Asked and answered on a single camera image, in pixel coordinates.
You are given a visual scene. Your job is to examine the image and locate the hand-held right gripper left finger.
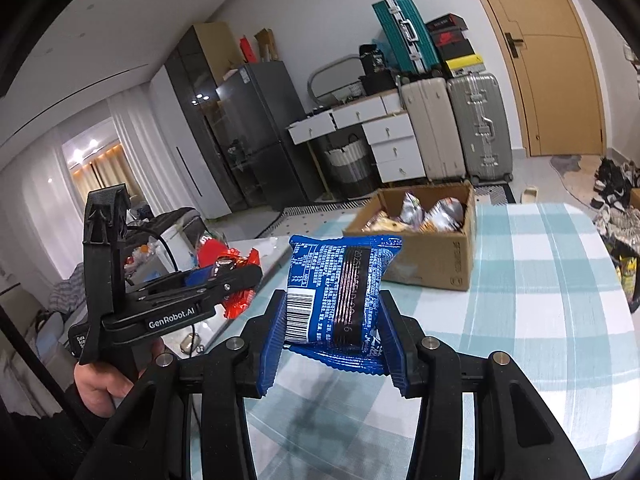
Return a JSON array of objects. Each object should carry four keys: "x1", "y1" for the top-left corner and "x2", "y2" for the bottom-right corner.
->
[{"x1": 72, "y1": 289, "x2": 290, "y2": 480}]

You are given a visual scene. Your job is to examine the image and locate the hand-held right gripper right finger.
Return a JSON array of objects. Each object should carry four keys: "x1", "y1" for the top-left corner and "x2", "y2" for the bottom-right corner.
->
[{"x1": 378, "y1": 290, "x2": 594, "y2": 480}]

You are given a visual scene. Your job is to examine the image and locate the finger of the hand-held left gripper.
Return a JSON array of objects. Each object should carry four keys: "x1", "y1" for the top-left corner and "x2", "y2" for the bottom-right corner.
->
[
  {"x1": 134, "y1": 264, "x2": 222, "y2": 294},
  {"x1": 131, "y1": 263, "x2": 264, "y2": 312}
]

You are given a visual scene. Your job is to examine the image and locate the red foil snack packet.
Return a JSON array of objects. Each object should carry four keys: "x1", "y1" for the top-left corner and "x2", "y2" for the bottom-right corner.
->
[{"x1": 214, "y1": 248, "x2": 262, "y2": 320}]

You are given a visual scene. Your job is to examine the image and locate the blue snack packet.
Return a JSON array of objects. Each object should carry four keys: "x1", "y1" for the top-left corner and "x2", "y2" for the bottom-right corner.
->
[{"x1": 284, "y1": 234, "x2": 404, "y2": 377}]

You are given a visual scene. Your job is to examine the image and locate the brown cardboard box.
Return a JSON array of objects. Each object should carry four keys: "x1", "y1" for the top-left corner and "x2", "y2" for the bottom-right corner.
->
[{"x1": 342, "y1": 181, "x2": 476, "y2": 292}]

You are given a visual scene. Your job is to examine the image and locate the cream snack packet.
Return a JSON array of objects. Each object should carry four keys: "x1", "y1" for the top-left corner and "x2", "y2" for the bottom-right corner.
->
[{"x1": 362, "y1": 211, "x2": 404, "y2": 234}]

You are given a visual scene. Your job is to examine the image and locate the red white snack packet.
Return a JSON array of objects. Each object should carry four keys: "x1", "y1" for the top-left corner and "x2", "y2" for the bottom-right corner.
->
[{"x1": 424, "y1": 198, "x2": 464, "y2": 232}]

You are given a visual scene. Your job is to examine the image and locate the person's left hand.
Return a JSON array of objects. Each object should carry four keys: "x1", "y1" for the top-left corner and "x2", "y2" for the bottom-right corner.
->
[{"x1": 73, "y1": 337, "x2": 166, "y2": 418}]

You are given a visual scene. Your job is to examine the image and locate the red plastic bag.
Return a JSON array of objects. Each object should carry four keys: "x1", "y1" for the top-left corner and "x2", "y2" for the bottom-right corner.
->
[{"x1": 197, "y1": 237, "x2": 231, "y2": 269}]

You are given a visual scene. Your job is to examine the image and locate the white bucket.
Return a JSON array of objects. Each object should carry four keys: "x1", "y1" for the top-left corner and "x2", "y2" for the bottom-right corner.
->
[{"x1": 159, "y1": 222, "x2": 201, "y2": 272}]

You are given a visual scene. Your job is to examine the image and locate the dark grey sofa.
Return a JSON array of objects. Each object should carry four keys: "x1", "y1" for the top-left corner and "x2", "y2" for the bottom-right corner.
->
[{"x1": 127, "y1": 207, "x2": 204, "y2": 262}]

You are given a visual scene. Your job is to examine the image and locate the teal checked tablecloth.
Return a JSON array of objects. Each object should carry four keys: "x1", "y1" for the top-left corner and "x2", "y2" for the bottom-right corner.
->
[{"x1": 190, "y1": 202, "x2": 640, "y2": 480}]

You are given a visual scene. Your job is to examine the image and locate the white curtain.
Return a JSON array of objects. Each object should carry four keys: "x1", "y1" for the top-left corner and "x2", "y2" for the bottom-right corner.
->
[{"x1": 107, "y1": 100, "x2": 166, "y2": 211}]

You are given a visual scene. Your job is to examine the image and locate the dark glass cabinet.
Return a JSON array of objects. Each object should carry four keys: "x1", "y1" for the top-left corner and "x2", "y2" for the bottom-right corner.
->
[{"x1": 164, "y1": 22, "x2": 251, "y2": 214}]

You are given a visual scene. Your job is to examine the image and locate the grey refrigerator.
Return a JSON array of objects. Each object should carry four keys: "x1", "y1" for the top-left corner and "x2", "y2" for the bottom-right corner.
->
[{"x1": 215, "y1": 62, "x2": 326, "y2": 211}]

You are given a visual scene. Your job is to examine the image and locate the grey white laundry basket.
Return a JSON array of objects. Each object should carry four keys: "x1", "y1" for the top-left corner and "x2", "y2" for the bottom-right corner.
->
[{"x1": 322, "y1": 134, "x2": 377, "y2": 199}]

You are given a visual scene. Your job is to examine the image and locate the white desk with drawers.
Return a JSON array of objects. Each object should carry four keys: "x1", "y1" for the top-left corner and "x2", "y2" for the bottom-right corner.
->
[{"x1": 287, "y1": 92, "x2": 429, "y2": 186}]

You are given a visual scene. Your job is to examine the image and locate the beige suitcase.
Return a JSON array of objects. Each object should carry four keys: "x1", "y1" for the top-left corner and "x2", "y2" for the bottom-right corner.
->
[{"x1": 400, "y1": 77, "x2": 467, "y2": 184}]

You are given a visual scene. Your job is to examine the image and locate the folded cardboard sheets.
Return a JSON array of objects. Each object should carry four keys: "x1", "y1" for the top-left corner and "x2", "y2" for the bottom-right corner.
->
[{"x1": 253, "y1": 27, "x2": 279, "y2": 63}]

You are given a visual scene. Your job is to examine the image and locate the black bin bag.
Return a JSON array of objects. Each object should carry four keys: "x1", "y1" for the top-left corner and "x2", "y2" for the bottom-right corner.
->
[{"x1": 612, "y1": 240, "x2": 640, "y2": 314}]

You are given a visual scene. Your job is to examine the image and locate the silver suitcase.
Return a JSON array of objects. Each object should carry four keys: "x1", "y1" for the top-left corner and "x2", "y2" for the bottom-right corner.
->
[{"x1": 446, "y1": 71, "x2": 515, "y2": 186}]

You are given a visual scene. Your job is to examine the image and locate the black storage box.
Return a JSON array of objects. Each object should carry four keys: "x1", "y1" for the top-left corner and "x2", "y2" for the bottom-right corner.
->
[{"x1": 357, "y1": 72, "x2": 399, "y2": 96}]

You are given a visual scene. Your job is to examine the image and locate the grey door mat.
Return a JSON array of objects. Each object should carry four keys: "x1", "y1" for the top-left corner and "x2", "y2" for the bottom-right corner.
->
[{"x1": 549, "y1": 154, "x2": 604, "y2": 201}]

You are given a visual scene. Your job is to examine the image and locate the black printed bag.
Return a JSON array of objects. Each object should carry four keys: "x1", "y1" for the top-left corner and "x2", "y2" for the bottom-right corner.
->
[{"x1": 358, "y1": 44, "x2": 386, "y2": 74}]

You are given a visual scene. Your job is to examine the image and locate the pile of sneakers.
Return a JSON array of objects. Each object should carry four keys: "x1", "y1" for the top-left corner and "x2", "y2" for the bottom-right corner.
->
[{"x1": 590, "y1": 157, "x2": 640, "y2": 257}]

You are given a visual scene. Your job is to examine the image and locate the teal suitcase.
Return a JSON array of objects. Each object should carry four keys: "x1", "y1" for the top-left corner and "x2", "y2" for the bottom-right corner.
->
[{"x1": 372, "y1": 0, "x2": 444, "y2": 79}]

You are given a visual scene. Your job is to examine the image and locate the wooden door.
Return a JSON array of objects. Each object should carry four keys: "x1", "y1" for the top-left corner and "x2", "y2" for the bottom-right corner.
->
[{"x1": 457, "y1": 0, "x2": 606, "y2": 157}]

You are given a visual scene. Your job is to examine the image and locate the black cable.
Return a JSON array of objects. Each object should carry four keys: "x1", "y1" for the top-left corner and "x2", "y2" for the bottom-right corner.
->
[{"x1": 124, "y1": 224, "x2": 179, "y2": 277}]

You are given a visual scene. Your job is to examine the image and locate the oval mirror frame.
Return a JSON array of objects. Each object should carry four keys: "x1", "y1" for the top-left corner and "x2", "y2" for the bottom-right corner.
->
[{"x1": 307, "y1": 57, "x2": 364, "y2": 106}]

